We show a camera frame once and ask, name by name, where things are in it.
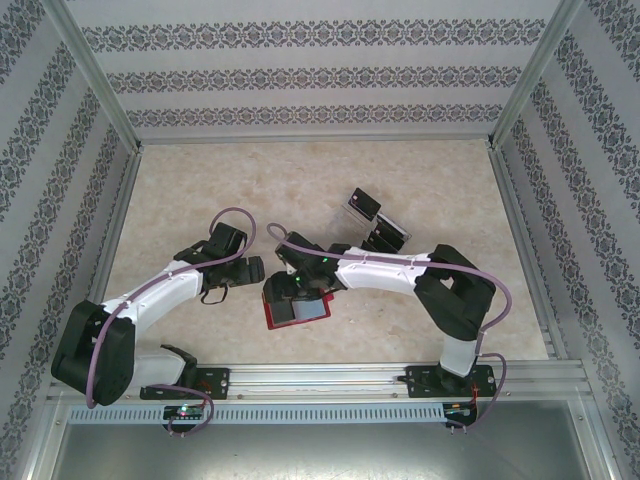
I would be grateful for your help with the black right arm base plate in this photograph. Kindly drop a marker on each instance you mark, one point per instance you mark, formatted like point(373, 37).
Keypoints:
point(417, 385)

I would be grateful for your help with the grey metal panel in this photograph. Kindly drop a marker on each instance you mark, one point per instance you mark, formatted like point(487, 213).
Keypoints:
point(320, 455)

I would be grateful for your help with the aluminium frame post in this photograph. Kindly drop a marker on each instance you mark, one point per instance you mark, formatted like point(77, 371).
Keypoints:
point(96, 75)
point(532, 75)

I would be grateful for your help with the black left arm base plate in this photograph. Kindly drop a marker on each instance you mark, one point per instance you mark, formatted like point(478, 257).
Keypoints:
point(220, 382)

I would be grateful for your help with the small circuit board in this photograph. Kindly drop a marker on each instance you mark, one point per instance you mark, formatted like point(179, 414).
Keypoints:
point(460, 409)
point(185, 412)

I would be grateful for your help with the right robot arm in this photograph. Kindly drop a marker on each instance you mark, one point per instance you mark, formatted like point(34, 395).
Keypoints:
point(380, 275)

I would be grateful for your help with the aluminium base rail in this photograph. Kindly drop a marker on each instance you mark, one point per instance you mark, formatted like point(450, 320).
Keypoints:
point(320, 382)

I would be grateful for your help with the aluminium side rail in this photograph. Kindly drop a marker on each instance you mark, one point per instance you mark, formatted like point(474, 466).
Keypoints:
point(122, 200)
point(514, 200)

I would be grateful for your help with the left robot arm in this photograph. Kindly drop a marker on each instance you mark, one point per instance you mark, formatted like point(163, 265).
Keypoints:
point(160, 290)

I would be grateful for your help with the clear acrylic card stand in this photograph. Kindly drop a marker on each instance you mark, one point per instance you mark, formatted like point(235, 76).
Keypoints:
point(350, 220)

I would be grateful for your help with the red card holder wallet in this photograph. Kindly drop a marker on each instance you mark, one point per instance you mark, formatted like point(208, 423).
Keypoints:
point(310, 310)

